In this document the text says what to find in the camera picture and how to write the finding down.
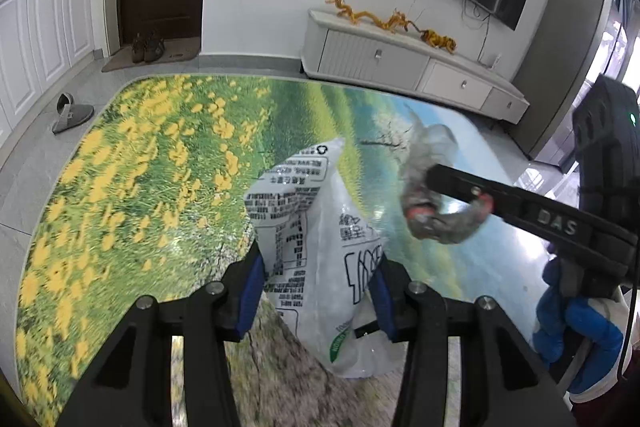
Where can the black das finger of the right gripper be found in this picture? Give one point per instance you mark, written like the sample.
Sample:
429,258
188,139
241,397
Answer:
525,206

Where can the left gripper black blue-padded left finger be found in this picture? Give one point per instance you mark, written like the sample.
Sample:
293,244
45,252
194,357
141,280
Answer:
127,383

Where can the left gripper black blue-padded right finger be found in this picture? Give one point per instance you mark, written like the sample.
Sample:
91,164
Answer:
502,380

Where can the dark red grey wrapper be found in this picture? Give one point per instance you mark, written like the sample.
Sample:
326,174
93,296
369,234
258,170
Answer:
421,204

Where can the white printed plastic bag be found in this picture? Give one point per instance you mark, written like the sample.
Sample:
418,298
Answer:
320,255

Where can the blue gloved hand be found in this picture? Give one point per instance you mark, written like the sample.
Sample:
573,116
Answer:
601,321

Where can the grey refrigerator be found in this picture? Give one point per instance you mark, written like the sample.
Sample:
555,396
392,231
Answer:
576,42

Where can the white power strip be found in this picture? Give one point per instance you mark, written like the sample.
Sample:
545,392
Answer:
496,61

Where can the golden tiger figurine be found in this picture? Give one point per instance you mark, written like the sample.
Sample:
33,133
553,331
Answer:
436,41

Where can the golden dragon figurine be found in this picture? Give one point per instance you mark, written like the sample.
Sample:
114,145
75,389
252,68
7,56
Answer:
396,20

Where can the white grey tv cabinet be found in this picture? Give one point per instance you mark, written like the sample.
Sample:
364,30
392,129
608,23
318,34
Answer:
334,49

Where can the grey slipper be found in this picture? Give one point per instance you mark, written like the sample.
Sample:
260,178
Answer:
70,113

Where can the brown shoes pair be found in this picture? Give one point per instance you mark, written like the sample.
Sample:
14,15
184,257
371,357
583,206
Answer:
147,48

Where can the white lower cabinet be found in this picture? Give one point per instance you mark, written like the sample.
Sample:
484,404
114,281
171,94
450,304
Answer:
41,40

